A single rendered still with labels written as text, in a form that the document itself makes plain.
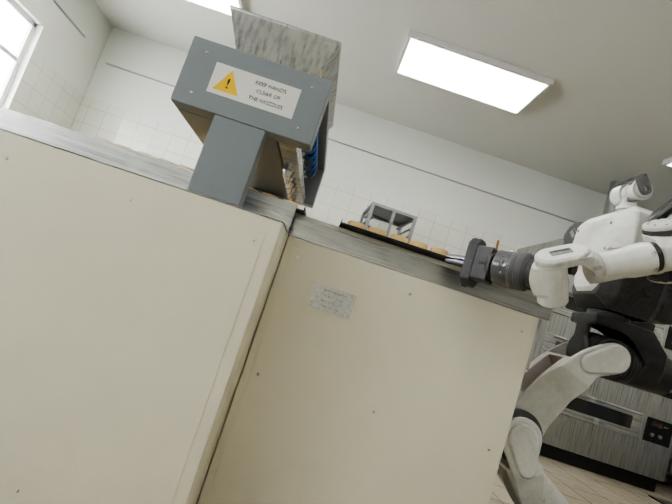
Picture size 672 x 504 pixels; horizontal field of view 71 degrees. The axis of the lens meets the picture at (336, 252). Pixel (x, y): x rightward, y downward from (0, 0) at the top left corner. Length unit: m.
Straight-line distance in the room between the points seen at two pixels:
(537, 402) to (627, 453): 3.98
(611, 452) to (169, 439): 4.68
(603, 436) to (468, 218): 2.58
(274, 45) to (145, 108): 4.87
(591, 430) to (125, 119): 5.85
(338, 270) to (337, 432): 0.40
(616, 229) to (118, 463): 1.38
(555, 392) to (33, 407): 1.29
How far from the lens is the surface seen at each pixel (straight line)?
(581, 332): 1.58
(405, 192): 5.62
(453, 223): 5.69
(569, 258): 1.09
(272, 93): 1.12
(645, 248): 1.18
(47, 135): 1.41
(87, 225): 1.14
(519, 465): 1.46
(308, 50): 1.27
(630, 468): 5.50
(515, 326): 1.32
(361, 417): 1.25
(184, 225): 1.07
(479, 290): 1.29
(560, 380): 1.50
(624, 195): 1.71
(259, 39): 1.30
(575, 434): 5.16
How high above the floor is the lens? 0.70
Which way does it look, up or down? 6 degrees up
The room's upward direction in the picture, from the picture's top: 18 degrees clockwise
